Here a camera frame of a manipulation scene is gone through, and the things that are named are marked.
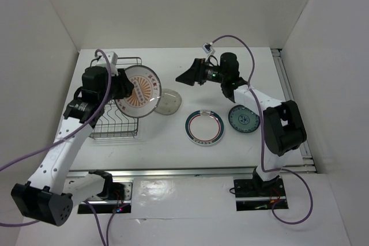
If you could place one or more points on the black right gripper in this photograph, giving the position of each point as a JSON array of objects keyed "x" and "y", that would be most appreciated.
[{"x": 196, "y": 73}]

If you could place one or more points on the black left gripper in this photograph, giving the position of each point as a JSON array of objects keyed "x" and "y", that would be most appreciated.
[{"x": 125, "y": 85}]

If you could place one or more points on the orange sunburst plate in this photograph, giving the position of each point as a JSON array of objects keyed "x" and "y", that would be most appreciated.
[{"x": 146, "y": 93}]

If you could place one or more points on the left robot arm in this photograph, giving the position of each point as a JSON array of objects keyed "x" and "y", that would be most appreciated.
[{"x": 45, "y": 196}]

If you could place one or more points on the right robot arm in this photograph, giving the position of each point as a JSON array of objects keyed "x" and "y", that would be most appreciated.
[{"x": 240, "y": 91}]

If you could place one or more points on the clear glass plate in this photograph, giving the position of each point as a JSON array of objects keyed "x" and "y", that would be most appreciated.
[{"x": 169, "y": 103}]

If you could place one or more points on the blue floral plate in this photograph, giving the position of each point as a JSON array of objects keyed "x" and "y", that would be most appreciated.
[{"x": 243, "y": 119}]

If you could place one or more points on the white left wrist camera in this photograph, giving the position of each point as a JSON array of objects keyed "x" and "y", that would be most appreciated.
[{"x": 105, "y": 59}]

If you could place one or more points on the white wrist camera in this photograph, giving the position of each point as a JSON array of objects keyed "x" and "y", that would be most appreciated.
[
  {"x": 208, "y": 48},
  {"x": 105, "y": 59}
]

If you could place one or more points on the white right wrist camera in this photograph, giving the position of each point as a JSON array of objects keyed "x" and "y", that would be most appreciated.
[{"x": 208, "y": 48}]

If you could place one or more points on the metal wire dish rack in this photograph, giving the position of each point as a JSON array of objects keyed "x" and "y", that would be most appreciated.
[{"x": 114, "y": 124}]

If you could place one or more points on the green red ring plate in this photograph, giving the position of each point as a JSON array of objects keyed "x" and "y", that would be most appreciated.
[{"x": 204, "y": 127}]

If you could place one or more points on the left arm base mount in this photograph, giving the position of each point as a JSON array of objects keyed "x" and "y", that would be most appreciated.
[{"x": 115, "y": 196}]

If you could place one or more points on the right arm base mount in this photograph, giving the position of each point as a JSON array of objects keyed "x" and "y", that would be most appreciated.
[{"x": 254, "y": 194}]

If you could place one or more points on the aluminium frame rail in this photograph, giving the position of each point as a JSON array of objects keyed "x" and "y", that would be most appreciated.
[{"x": 293, "y": 134}]

